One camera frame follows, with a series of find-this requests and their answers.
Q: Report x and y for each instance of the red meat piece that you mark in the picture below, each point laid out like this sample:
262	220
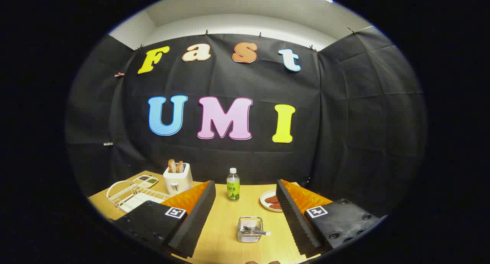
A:
272	199
276	206

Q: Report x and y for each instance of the metal spoon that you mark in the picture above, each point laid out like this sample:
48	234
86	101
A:
256	232

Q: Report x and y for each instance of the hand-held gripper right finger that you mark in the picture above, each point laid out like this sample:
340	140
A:
294	218

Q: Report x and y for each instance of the small white oval dish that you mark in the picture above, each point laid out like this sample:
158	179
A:
264	201

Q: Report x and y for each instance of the toast bread slice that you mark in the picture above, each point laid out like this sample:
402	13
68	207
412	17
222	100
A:
172	166
180	167

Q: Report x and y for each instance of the black backdrop cloth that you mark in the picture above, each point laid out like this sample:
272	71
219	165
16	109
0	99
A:
344	122

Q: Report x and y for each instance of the green label drink bottle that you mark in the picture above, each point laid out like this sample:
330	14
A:
232	189

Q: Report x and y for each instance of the white toaster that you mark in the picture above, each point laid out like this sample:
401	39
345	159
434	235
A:
180	181

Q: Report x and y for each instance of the divided white seasoning tray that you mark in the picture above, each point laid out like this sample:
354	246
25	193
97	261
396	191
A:
145	180

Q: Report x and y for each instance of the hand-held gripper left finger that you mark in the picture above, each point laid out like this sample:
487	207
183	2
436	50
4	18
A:
197	218

